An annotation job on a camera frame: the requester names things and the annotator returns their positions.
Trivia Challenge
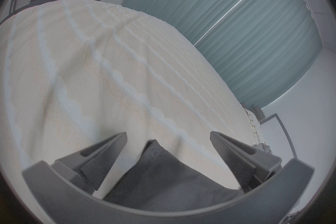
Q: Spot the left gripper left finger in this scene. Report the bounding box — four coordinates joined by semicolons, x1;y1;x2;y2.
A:
54;132;128;192

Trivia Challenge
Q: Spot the grey bedside table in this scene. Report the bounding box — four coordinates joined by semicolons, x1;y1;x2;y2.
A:
241;102;264;120

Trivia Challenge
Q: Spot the pile of clothes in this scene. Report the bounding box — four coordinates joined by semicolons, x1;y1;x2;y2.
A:
253;143;272;156

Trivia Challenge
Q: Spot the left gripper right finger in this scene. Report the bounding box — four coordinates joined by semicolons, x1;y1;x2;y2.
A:
210;131;283;191

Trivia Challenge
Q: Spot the bed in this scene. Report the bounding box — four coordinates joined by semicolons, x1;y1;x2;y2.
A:
0;0;299;201

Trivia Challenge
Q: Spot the black T-shirt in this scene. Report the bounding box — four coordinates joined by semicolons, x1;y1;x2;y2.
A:
104;139;246;212

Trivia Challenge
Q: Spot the white printed pillow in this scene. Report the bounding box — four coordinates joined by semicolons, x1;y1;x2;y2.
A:
243;109;267;145

